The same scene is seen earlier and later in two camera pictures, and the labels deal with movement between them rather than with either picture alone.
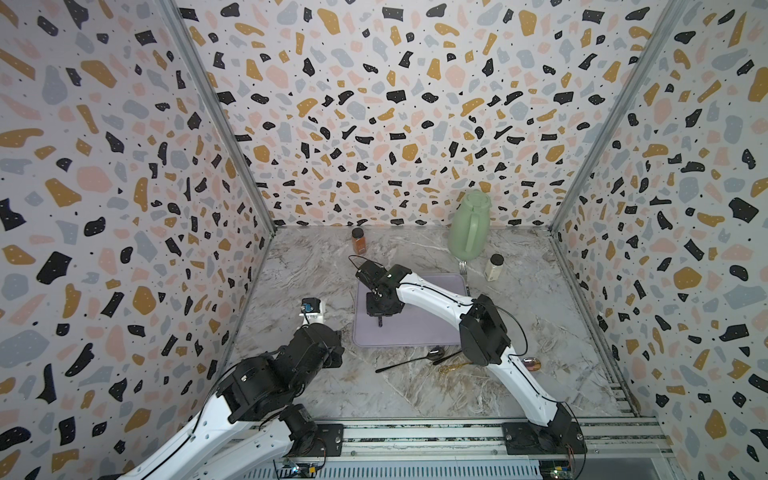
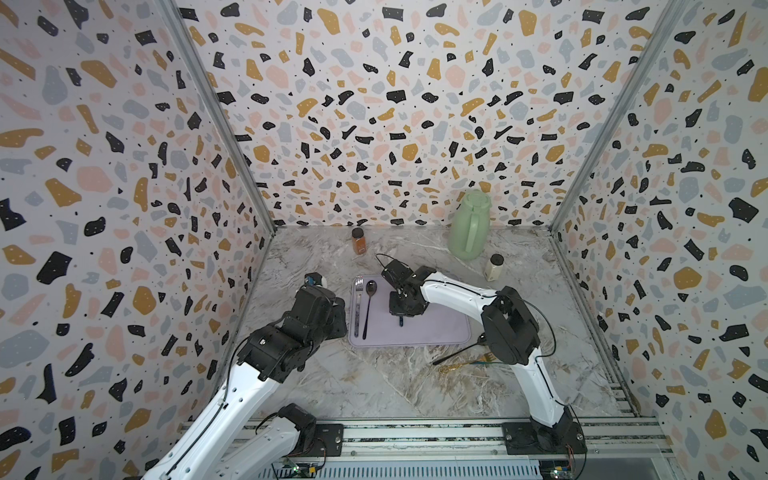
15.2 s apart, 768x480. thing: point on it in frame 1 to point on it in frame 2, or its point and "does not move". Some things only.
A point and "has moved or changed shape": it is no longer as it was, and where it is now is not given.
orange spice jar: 359,241 does not move
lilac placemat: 415,326 does not move
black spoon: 436,353 has moved or changed shape
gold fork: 450,368 does not move
